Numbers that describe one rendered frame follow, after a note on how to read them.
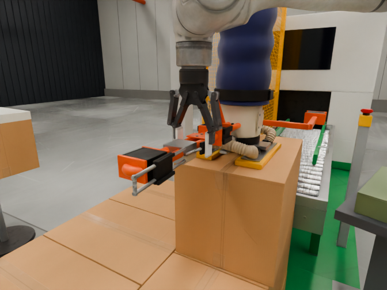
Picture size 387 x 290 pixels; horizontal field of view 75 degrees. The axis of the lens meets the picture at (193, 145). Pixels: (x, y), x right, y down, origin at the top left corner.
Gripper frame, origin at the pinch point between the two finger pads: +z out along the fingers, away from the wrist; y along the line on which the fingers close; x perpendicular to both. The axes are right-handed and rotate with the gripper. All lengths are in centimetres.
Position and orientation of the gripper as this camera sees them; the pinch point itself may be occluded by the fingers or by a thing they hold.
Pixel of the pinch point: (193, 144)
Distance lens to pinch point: 69.6
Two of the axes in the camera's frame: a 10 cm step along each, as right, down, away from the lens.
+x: -4.9, 2.4, -8.4
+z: -0.1, 9.6, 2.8
